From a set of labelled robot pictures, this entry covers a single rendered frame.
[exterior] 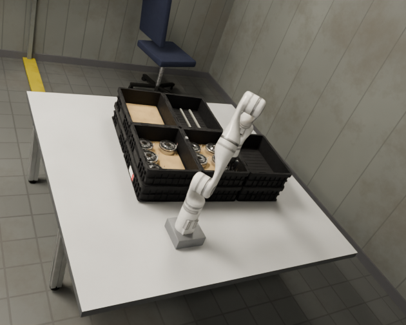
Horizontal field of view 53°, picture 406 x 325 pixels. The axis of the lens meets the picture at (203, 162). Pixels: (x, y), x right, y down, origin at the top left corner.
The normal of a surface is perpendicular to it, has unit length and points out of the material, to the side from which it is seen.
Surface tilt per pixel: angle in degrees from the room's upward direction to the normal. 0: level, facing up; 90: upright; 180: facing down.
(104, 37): 90
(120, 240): 0
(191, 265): 0
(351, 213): 90
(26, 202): 0
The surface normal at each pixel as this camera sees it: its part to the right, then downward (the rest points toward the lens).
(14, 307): 0.32, -0.77
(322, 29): -0.85, 0.02
